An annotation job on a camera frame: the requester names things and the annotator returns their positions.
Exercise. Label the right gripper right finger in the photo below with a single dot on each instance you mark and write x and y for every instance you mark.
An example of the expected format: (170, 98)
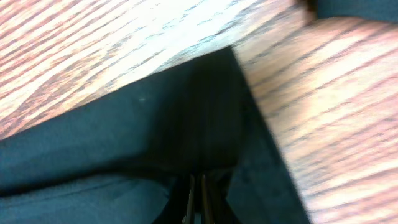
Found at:
(214, 207)

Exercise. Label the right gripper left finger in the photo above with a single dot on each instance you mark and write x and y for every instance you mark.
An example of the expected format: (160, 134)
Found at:
(180, 207)

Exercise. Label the black t-shirt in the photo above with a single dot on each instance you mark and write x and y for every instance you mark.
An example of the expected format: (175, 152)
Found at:
(117, 158)

